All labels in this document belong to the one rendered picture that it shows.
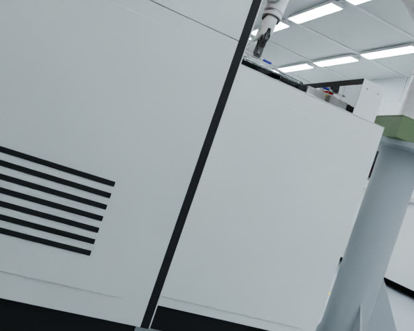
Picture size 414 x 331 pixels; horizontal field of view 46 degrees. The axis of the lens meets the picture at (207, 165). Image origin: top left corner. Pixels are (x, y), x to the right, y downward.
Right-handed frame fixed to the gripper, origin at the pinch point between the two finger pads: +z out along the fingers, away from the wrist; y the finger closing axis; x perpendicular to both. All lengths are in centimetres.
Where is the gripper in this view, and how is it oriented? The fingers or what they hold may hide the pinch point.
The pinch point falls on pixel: (257, 52)
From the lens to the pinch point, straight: 209.0
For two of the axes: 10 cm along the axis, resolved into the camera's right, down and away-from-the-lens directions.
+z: -3.6, 9.2, -1.2
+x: 9.1, 3.8, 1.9
